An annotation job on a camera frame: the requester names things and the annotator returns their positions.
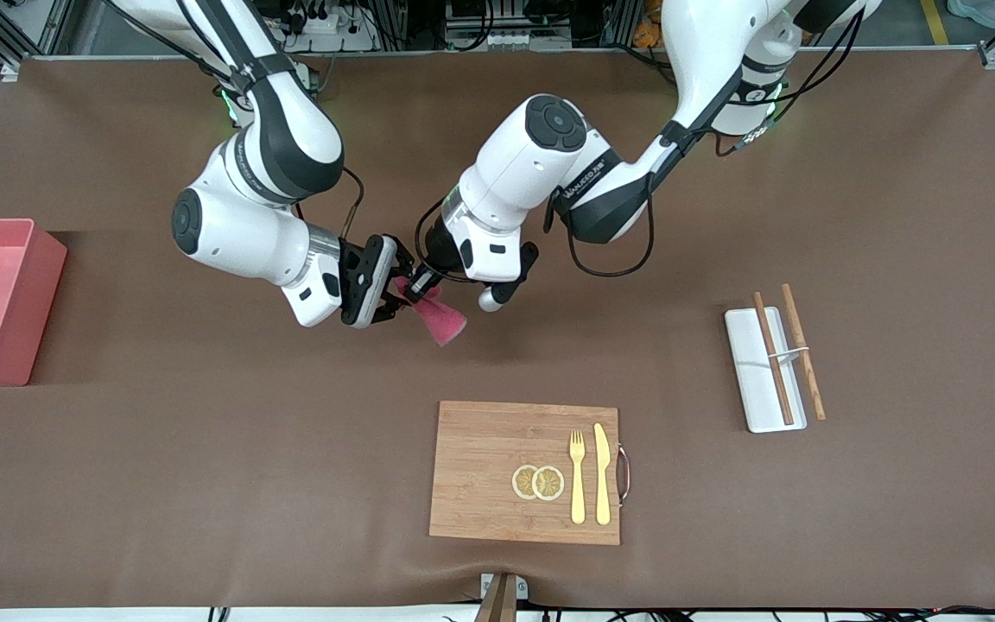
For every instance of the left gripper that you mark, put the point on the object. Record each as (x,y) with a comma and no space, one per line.
(440,251)

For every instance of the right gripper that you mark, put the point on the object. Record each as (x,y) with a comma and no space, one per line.
(367,275)

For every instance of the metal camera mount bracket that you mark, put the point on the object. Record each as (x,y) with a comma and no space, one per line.
(502,596)

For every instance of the wooden cutting board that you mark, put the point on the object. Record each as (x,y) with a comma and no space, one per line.
(480,475)

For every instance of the white rectangular tray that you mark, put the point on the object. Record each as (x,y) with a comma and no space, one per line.
(757,380)

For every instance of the pile of orange items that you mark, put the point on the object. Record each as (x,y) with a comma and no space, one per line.
(646,33)

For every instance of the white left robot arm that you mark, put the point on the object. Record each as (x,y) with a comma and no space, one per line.
(532,164)

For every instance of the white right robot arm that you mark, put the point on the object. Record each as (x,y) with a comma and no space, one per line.
(230,233)

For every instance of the white power strip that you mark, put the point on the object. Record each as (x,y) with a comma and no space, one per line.
(325,30)

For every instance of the white elastic band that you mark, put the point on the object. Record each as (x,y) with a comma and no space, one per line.
(787,352)

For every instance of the yellow fork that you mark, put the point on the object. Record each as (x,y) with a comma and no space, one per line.
(578,484)

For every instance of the red cloth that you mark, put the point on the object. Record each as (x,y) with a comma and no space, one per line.
(444,321)

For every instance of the wooden chopstick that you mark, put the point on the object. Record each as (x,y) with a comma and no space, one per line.
(804,363)
(774,363)

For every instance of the lemon slice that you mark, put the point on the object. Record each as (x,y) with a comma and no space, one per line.
(549,484)
(522,482)

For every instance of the yellow knife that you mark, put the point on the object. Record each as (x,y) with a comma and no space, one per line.
(602,475)

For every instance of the brown table mat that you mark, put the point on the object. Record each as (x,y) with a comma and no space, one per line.
(722,518)

